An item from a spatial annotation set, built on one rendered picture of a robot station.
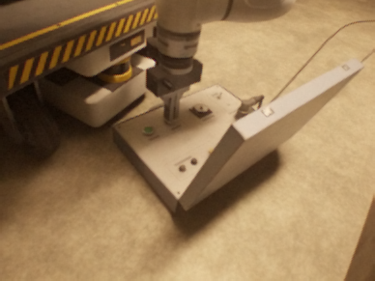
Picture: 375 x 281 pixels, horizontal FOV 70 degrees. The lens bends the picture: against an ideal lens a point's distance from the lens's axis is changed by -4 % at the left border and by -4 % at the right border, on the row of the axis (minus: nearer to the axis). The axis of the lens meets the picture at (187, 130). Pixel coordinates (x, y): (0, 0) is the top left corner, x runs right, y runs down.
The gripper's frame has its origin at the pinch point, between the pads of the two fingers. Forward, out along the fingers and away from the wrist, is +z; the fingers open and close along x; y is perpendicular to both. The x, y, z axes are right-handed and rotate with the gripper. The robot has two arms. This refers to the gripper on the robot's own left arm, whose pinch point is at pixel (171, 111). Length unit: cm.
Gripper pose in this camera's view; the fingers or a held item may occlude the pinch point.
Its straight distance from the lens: 70.9
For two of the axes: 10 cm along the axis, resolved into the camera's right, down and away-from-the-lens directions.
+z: -1.1, 7.3, 6.8
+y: 6.4, 5.7, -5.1
